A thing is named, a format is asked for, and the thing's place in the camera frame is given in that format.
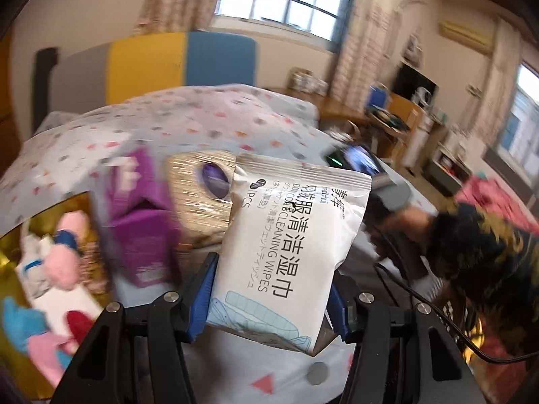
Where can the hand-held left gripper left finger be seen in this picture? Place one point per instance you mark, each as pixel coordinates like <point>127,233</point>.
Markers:
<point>202,298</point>

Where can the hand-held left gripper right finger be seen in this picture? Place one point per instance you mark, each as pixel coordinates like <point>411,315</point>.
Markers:
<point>339,315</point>

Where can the white wet wipes pack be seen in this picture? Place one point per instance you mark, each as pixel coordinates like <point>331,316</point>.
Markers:
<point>286,240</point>

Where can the pink fuzzy sock navy band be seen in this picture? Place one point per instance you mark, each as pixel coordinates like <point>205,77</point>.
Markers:
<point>63,267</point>

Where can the grey sock blue band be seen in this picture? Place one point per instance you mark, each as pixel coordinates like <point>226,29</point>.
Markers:
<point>31,271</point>

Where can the gold tin box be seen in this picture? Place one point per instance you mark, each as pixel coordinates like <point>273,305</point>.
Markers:
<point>54,208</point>

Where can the blue and pink sock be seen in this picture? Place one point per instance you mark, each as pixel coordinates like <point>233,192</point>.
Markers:
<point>17,320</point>

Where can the person's right forearm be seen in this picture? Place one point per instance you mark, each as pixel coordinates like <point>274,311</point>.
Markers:
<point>484,252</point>

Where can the person's right hand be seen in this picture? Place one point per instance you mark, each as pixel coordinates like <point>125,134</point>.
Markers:
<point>404,235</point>

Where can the white cabinet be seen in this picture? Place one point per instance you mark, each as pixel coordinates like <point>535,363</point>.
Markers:
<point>421,143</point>

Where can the person in dark patterned shirt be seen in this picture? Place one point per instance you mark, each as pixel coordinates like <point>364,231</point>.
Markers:
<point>422,301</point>

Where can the purple carton box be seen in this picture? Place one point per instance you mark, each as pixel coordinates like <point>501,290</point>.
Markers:
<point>143,235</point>

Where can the blue bag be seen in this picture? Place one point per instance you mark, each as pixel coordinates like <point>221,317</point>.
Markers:
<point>377,96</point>

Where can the wooden desk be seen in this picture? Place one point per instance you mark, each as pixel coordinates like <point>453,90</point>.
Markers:
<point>337,109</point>

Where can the pink bedding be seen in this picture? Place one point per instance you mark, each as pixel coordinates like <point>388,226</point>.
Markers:
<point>492,195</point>

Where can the gold patterned tissue box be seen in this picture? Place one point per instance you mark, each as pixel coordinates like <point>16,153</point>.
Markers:
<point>185,193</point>

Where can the black television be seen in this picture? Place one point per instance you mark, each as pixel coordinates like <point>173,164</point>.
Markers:
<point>410,80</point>

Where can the row of small packets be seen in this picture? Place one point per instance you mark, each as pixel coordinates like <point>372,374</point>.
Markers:
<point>307,82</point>

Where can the small side window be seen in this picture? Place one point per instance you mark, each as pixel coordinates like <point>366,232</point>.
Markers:
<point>522,113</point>

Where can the patterned tablecloth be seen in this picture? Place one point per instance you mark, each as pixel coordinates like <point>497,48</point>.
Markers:
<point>210,118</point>

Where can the grey yellow blue headboard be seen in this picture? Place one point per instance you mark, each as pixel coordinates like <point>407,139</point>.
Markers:
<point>143,63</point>

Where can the black rolled mat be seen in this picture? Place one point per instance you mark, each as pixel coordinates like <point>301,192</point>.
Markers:
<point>44,75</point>

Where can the wall air conditioner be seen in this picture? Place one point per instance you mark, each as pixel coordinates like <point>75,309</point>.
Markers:
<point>465,35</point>

